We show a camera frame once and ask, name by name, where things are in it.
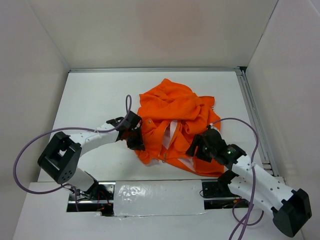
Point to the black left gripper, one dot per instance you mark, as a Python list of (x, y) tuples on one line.
[(139, 144)]

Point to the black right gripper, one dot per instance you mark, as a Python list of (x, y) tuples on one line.
[(198, 140)]

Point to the orange jacket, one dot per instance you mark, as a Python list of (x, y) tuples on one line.
[(172, 114)]

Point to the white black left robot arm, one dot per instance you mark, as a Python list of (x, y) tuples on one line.
[(61, 156)]

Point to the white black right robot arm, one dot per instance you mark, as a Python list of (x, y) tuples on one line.
[(288, 208)]

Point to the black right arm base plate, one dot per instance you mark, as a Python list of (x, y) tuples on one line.
[(216, 195)]

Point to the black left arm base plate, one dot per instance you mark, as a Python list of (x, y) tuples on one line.
[(101, 200)]

